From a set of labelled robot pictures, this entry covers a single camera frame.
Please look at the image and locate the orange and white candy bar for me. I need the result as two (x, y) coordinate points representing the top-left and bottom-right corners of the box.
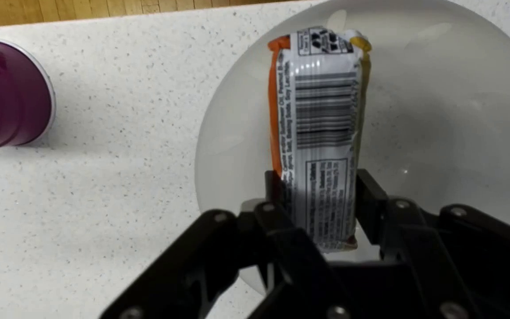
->
(266, 25), (376, 253)

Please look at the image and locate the magenta plastic cup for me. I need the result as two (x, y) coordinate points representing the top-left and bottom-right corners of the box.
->
(0, 39), (59, 152)

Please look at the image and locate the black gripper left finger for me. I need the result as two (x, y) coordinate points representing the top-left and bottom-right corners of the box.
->
(98, 168), (351, 319)

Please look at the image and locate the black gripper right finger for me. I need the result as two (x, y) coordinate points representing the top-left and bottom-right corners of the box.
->
(353, 166), (510, 319)

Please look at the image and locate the clear plastic bowl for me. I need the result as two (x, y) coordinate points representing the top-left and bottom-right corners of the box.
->
(194, 0), (510, 298)

